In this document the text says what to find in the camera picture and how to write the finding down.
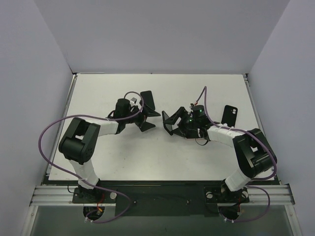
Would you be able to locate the purple cable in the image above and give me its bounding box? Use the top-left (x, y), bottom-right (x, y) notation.
top-left (37, 90), bottom-right (145, 223)
top-left (189, 86), bottom-right (279, 223)

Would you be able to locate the phone in pink case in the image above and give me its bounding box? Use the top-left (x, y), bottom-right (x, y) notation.
top-left (186, 138), bottom-right (207, 144)

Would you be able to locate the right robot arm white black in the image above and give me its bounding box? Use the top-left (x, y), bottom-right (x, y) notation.
top-left (162, 105), bottom-right (276, 201)

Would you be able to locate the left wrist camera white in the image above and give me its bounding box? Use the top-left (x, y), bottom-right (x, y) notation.
top-left (130, 97), bottom-right (137, 106)

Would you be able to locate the black phone case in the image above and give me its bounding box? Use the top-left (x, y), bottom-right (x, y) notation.
top-left (221, 105), bottom-right (238, 127)

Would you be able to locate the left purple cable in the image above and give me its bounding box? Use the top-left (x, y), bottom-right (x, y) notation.
top-left (37, 90), bottom-right (145, 223)

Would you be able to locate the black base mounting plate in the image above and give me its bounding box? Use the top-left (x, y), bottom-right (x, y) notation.
top-left (72, 181), bottom-right (249, 220)

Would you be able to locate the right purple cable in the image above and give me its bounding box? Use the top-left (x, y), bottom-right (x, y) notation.
top-left (189, 86), bottom-right (279, 223)

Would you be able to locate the black phone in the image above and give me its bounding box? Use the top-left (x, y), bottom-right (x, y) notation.
top-left (140, 90), bottom-right (156, 110)

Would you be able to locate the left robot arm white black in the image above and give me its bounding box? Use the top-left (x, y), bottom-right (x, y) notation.
top-left (59, 91), bottom-right (160, 203)

